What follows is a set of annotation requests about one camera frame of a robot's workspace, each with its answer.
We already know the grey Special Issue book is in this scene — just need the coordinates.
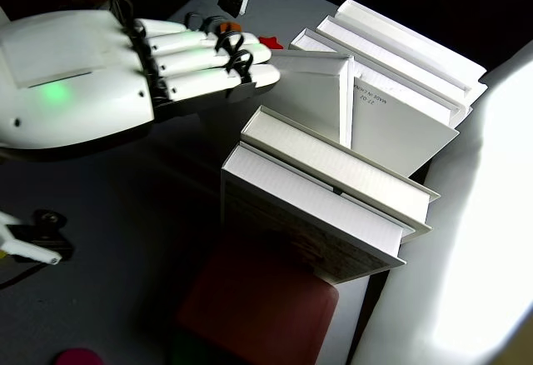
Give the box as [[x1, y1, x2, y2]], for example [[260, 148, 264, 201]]
[[315, 14, 476, 129]]

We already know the grey table cloth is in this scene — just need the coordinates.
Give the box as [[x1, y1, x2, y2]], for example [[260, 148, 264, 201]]
[[0, 0, 376, 365]]

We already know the white backdrop board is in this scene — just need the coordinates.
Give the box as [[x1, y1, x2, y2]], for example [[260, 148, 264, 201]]
[[349, 37, 533, 365]]

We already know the pink round block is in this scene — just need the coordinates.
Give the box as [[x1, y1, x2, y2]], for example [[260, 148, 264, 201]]
[[53, 347, 105, 365]]

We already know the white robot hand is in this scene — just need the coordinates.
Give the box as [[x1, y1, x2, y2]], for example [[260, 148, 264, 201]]
[[0, 8, 281, 153]]

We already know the black spine Duet book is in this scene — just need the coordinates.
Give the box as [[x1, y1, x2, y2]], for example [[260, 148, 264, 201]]
[[220, 142, 408, 286]]

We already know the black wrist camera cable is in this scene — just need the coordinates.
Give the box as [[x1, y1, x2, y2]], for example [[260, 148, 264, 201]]
[[0, 262, 41, 291]]

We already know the maroon hardcover book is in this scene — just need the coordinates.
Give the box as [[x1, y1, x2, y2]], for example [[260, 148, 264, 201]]
[[177, 231, 341, 365]]

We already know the white spine book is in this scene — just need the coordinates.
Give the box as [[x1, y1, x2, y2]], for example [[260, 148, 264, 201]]
[[335, 0, 489, 106]]

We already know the white Fashionindia book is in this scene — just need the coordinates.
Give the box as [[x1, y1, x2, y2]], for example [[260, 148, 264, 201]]
[[269, 50, 356, 150]]

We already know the red star block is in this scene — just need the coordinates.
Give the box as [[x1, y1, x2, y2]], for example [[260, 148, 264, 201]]
[[257, 35, 284, 52]]

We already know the grey book Chinese lettering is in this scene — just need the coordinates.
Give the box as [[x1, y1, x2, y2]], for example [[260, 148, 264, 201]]
[[240, 104, 442, 233]]

